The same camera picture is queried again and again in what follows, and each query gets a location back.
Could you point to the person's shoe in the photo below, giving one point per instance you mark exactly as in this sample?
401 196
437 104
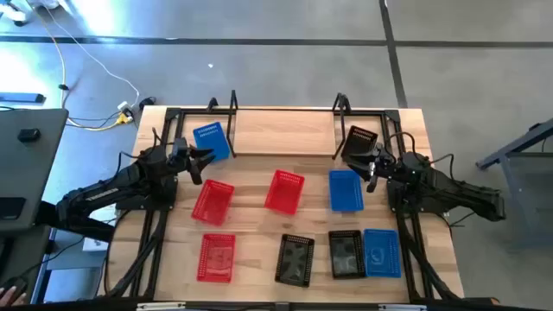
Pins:
13 15

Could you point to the dark flat floor bar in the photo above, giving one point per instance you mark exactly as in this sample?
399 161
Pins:
21 97

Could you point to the blue-grey metal cart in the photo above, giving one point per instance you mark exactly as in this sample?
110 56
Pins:
531 194

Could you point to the white power strip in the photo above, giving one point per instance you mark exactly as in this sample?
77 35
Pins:
125 108

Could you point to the dark grey cabinet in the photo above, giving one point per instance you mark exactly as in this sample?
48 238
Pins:
26 255

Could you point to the black table clamp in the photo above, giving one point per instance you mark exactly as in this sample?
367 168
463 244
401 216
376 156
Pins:
212 103

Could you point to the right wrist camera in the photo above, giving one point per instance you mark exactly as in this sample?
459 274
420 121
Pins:
382 154

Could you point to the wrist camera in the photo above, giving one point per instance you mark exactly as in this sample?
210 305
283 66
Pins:
382 154
180 147

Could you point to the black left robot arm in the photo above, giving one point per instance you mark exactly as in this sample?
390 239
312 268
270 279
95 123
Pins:
99 192

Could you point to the red plastic basket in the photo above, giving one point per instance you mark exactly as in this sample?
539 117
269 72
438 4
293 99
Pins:
216 258
284 193
213 203

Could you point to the black computer mouse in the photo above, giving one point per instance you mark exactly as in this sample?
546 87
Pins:
17 283

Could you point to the black plastic basket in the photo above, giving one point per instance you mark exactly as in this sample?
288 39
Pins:
360 140
347 255
295 260

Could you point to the silver bracket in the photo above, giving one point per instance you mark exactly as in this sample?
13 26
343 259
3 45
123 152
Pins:
160 306
402 307

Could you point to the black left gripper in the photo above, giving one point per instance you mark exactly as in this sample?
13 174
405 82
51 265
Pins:
181 165

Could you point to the black rig frame bar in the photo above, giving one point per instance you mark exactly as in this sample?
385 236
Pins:
242 306

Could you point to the grey desk top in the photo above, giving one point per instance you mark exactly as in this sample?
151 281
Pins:
34 173

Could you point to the black power adapter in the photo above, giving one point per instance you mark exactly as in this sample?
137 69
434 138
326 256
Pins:
147 103

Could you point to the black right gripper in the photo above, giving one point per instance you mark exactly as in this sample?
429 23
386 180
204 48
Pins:
389 170

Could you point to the black aluminium table frame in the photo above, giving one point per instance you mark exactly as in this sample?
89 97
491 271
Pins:
172 115

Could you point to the blue plastic basket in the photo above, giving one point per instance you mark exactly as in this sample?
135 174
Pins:
209 138
382 253
345 191

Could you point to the person's hand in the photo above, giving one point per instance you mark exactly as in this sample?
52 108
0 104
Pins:
8 298

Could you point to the white floor box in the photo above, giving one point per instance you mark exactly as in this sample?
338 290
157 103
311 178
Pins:
96 245

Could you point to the wooden shelf with black frame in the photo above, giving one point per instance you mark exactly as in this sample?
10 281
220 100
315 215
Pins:
281 134

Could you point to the black slanted floor beam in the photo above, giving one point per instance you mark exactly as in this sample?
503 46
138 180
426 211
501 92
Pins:
86 231

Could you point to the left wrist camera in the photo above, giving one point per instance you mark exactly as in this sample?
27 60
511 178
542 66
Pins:
180 147

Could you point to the small black desk device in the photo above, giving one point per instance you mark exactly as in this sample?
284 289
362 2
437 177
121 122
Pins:
28 135

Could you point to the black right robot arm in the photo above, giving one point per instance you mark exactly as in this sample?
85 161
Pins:
466 196

